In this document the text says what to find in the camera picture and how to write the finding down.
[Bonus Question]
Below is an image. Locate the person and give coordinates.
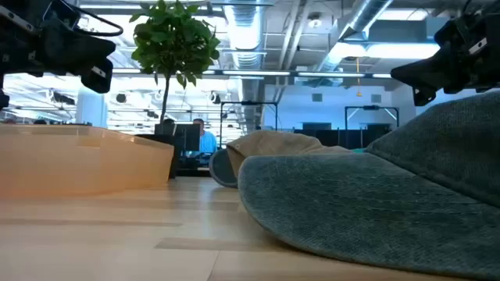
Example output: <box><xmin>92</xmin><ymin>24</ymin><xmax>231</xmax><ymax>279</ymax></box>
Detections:
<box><xmin>192</xmin><ymin>118</ymin><xmax>218</xmax><ymax>155</ymax></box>

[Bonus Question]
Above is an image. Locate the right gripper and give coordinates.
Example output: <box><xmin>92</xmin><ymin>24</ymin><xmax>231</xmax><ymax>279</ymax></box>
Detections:
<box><xmin>390</xmin><ymin>0</ymin><xmax>500</xmax><ymax>108</ymax></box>

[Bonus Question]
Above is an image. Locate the black camera cable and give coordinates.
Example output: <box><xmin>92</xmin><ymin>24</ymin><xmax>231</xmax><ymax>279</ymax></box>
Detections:
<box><xmin>76</xmin><ymin>3</ymin><xmax>124</xmax><ymax>38</ymax></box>

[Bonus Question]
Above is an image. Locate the orange plastic bin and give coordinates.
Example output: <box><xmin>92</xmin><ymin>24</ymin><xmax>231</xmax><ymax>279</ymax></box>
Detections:
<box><xmin>0</xmin><ymin>123</ymin><xmax>176</xmax><ymax>200</ymax></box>

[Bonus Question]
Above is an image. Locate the white round column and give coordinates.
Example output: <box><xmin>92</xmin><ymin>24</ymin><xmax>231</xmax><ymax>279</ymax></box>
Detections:
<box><xmin>76</xmin><ymin>87</ymin><xmax>109</xmax><ymax>129</ymax></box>

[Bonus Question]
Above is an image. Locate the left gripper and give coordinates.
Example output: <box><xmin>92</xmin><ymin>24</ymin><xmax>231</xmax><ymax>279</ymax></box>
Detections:
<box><xmin>0</xmin><ymin>0</ymin><xmax>117</xmax><ymax>95</ymax></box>

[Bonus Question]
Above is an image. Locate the beige cap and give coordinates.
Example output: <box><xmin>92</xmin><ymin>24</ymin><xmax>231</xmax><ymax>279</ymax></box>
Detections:
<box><xmin>225</xmin><ymin>130</ymin><xmax>355</xmax><ymax>183</ymax></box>

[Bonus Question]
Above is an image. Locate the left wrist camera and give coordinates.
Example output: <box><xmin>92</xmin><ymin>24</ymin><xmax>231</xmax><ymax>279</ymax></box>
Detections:
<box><xmin>42</xmin><ymin>0</ymin><xmax>81</xmax><ymax>28</ymax></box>

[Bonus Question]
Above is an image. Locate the yellow hanging cord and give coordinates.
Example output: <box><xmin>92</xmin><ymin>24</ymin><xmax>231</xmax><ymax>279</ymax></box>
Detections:
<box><xmin>355</xmin><ymin>57</ymin><xmax>363</xmax><ymax>98</ymax></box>

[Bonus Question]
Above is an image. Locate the black metal rig frame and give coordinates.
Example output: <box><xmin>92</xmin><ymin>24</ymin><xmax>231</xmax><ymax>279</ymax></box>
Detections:
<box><xmin>344</xmin><ymin>105</ymin><xmax>401</xmax><ymax>149</ymax></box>
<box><xmin>220</xmin><ymin>100</ymin><xmax>279</xmax><ymax>151</ymax></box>

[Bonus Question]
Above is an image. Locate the green leafy plant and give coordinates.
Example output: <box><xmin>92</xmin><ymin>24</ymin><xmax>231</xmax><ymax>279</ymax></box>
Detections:
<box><xmin>128</xmin><ymin>0</ymin><xmax>222</xmax><ymax>126</ymax></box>

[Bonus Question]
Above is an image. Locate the black monitor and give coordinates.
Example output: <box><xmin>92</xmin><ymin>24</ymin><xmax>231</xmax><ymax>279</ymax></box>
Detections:
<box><xmin>173</xmin><ymin>123</ymin><xmax>202</xmax><ymax>153</ymax></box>

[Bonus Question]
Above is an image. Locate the dark room divider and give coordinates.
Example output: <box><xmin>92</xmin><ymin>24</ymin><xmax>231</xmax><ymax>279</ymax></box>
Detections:
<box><xmin>293</xmin><ymin>122</ymin><xmax>391</xmax><ymax>150</ymax></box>

